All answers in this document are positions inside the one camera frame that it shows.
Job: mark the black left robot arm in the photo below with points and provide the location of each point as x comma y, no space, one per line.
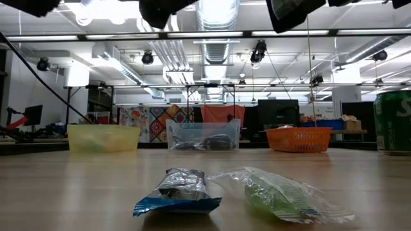
32,6

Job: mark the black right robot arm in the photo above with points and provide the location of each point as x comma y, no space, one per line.
340,2

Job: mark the blue white candy bar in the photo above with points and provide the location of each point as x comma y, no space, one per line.
180,192

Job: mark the large black monitor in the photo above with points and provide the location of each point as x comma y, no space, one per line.
277,112

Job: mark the black metal truss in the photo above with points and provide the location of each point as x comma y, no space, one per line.
210,85

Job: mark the white pillar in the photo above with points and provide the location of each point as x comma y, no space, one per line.
346,99

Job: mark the blue plastic bin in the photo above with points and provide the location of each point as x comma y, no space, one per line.
324,123

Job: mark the orange cloth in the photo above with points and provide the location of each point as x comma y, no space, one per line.
221,113

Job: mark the colourful patchwork quilt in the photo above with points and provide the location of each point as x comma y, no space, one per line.
157,123

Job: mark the orange plastic basket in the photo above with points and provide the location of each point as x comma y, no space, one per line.
300,139

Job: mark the cardboard box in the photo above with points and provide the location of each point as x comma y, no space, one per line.
351,124

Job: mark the clear plastic container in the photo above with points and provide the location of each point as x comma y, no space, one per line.
199,130

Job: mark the yellow plastic basket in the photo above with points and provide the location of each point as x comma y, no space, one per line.
102,138

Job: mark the green soda can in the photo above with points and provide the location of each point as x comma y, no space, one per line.
393,120

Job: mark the small black monitor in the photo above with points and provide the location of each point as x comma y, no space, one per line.
32,115

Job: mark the black ceiling camera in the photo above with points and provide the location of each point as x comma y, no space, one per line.
147,57
318,79
43,64
258,51
380,55

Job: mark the black aluminium rig frame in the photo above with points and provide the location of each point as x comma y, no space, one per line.
205,34

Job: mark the silver ceiling air duct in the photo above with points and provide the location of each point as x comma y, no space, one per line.
216,48

